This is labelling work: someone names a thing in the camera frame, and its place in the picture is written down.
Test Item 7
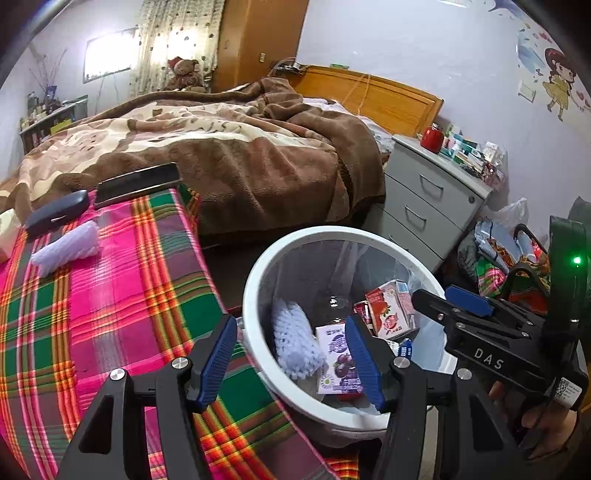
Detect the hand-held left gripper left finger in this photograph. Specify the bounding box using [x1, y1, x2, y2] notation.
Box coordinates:
[55, 315, 238, 480]

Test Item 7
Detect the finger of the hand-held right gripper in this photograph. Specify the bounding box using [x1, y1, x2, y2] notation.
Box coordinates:
[411, 288, 462, 334]
[444, 285, 509, 320]

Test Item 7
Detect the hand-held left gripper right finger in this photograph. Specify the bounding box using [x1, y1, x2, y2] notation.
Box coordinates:
[344, 315, 532, 480]

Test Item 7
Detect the purple milk carton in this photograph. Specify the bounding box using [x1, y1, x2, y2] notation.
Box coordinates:
[315, 323, 370, 400]

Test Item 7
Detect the red milk carton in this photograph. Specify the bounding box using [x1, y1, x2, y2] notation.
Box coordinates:
[365, 280, 419, 340]

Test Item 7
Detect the clear plastic bottle red label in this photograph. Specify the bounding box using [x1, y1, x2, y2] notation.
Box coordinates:
[314, 295, 370, 326]

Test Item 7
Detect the white foam fruit net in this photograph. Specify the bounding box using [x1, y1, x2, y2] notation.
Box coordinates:
[30, 220, 100, 278]
[271, 298, 327, 380]

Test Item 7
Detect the white trash bin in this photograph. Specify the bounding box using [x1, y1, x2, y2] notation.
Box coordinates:
[242, 226, 459, 435]

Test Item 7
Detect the person's right hand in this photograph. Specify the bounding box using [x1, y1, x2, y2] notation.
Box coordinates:
[488, 381, 579, 462]

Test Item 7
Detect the pile of clothes and bags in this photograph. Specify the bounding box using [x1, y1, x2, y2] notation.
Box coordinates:
[457, 217, 553, 315]

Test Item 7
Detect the white plastic bag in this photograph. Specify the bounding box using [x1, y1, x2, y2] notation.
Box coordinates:
[492, 198, 530, 228]

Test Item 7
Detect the pink green plaid cloth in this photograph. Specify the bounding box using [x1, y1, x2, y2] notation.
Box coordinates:
[0, 188, 361, 480]

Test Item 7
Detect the grey nightstand with drawers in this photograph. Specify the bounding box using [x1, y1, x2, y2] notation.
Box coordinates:
[374, 134, 495, 278]

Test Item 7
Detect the pile of small boxes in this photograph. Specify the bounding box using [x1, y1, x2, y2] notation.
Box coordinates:
[441, 124, 507, 186]

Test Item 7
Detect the red jar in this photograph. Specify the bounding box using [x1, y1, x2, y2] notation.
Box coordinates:
[420, 124, 445, 153]

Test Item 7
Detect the black tablet case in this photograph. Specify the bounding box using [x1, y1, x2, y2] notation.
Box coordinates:
[95, 162, 181, 208]

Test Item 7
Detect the brown patterned blanket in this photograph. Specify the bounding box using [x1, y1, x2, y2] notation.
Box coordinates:
[0, 76, 387, 237]

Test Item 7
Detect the wooden headboard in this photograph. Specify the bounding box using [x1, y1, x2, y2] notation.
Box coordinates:
[293, 65, 444, 139]

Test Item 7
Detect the dark blue glasses case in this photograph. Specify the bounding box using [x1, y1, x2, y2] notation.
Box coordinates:
[24, 190, 89, 235]

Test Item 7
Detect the green white tissue pack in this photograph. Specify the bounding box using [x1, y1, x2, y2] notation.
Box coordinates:
[0, 209, 22, 264]

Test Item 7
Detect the power strip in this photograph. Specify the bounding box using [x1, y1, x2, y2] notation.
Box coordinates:
[272, 59, 308, 75]

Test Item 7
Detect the brown teddy bear red hat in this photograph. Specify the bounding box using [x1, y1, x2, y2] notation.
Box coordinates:
[164, 56, 206, 93]

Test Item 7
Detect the wooden wardrobe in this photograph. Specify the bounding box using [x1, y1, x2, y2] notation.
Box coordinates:
[210, 0, 310, 93]

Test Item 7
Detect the bright window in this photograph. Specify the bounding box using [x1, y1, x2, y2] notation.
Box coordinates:
[83, 28, 139, 85]

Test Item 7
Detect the vase with dry branches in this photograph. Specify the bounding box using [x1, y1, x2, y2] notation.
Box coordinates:
[28, 46, 68, 108]

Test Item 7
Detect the patterned curtain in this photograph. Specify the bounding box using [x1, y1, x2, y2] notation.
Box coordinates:
[129, 0, 223, 97]

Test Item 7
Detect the yellow cable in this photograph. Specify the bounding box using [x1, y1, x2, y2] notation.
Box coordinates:
[346, 73, 371, 117]

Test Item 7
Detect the cartoon girl wall sticker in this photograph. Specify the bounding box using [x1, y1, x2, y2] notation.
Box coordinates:
[516, 18, 591, 124]

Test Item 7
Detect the cluttered wall shelf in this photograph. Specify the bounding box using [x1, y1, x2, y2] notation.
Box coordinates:
[18, 95, 89, 153]

